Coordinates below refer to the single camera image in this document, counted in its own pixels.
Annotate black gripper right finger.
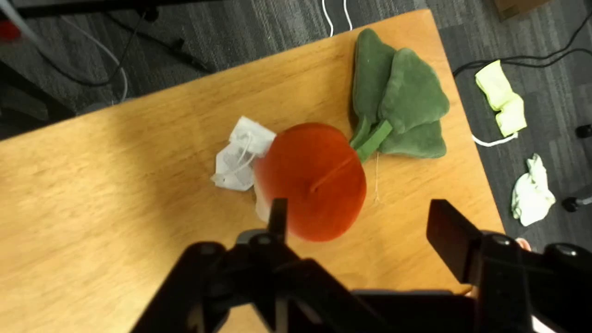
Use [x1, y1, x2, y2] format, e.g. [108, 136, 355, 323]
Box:
[426, 199, 592, 333]

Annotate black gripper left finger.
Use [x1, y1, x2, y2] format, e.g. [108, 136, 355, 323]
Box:
[130, 197, 372, 333]

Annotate black floor cable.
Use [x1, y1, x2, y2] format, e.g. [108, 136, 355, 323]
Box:
[452, 8, 592, 80]

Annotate pale yellow paper note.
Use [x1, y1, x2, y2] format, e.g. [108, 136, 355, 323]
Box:
[472, 60, 529, 140]

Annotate black metal floor frame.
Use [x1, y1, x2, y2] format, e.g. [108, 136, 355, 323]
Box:
[0, 0, 219, 77]

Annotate red radish plush toy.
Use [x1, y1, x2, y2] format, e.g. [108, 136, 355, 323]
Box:
[209, 27, 452, 245]

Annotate white floor cable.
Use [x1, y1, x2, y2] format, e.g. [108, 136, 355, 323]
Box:
[318, 0, 357, 40]
[470, 130, 522, 151]

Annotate white crumpled tissue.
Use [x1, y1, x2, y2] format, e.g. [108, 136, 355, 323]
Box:
[509, 154, 559, 230]

